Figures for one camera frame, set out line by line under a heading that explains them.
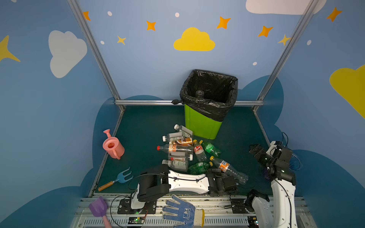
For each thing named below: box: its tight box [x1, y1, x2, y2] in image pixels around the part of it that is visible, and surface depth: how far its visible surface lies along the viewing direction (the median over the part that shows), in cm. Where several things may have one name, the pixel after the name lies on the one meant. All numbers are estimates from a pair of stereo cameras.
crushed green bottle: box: [188, 161, 211, 175], surface depth 88 cm
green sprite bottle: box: [199, 139, 222, 157], surface depth 95 cm
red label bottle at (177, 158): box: [168, 156, 189, 162], surface depth 89 cm
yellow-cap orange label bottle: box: [209, 155, 250, 185], surface depth 86 cm
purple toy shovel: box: [88, 196, 113, 228], surface depth 74 cm
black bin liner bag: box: [171, 69, 239, 123], surface depth 90 cm
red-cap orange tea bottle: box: [156, 143, 194, 153], surface depth 95 cm
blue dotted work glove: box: [162, 194, 205, 228], surface depth 73 cm
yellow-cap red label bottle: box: [192, 139, 208, 162], surface depth 93 cm
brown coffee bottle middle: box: [172, 137, 193, 146], surface depth 97 cm
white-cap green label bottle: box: [162, 159, 189, 172], surface depth 86 cm
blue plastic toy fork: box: [97, 166, 134, 192], surface depth 85 cm
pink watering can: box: [102, 129, 125, 161], surface depth 87 cm
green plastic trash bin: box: [184, 104, 223, 140], surface depth 93 cm
